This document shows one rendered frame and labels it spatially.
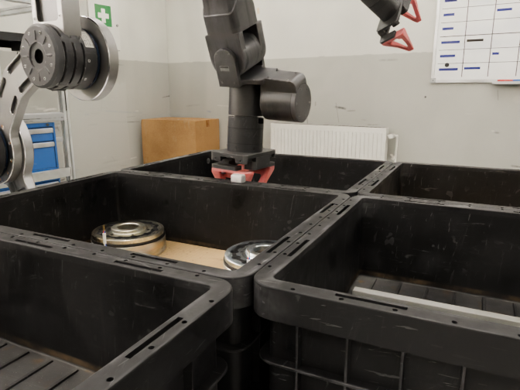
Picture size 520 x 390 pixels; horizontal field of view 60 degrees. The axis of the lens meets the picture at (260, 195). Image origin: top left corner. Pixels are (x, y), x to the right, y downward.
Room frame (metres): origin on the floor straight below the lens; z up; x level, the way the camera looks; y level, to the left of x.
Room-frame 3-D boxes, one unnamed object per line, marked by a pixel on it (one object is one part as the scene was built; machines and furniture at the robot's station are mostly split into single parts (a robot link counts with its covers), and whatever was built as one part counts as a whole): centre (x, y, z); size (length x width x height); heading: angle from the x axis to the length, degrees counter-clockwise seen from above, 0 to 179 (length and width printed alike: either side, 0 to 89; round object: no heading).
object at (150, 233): (0.62, 0.19, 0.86); 0.10 x 0.10 x 0.01
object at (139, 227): (0.62, 0.19, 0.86); 0.05 x 0.05 x 0.01
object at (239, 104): (0.72, 0.02, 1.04); 0.07 x 0.06 x 0.07; 60
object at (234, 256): (0.53, -0.01, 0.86); 0.10 x 0.10 x 0.01
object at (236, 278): (0.51, 0.13, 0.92); 0.40 x 0.30 x 0.02; 64
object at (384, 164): (0.78, -0.01, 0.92); 0.40 x 0.30 x 0.02; 64
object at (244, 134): (0.72, 0.02, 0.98); 0.10 x 0.07 x 0.07; 152
